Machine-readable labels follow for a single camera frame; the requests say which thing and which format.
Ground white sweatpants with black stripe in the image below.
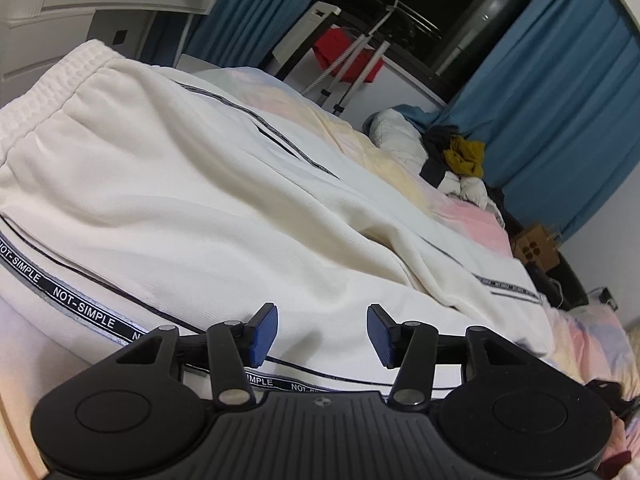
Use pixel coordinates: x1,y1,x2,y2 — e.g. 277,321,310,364
0,38,557,394

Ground white crumpled clothes pile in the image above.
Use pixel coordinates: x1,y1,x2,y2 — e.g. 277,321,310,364
367,108,495,210

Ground white folding board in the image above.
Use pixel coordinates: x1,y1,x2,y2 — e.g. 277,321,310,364
266,1,341,80

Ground brown paper bag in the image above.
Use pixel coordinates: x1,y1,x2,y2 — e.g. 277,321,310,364
511,223,560,272

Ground pastel tie-dye duvet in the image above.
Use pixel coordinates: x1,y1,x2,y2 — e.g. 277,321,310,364
0,64,640,480

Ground black clothing pile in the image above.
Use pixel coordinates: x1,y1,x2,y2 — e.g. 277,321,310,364
420,126,459,188

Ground mustard yellow garment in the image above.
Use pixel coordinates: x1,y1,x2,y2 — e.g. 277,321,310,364
444,136,485,178

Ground right blue curtain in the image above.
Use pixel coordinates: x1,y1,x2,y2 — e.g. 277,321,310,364
396,0,639,238

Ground blue curtain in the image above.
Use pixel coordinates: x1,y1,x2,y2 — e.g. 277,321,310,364
142,0,346,68
396,0,639,238

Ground white garment steamer stand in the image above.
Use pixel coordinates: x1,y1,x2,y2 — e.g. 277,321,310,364
301,0,442,118

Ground dark window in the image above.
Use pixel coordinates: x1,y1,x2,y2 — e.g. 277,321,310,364
309,0,557,76

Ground left blue curtain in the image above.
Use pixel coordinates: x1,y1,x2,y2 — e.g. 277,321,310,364
142,0,346,68

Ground white dressing table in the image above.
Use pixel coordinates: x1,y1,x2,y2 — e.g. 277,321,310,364
1,0,216,104

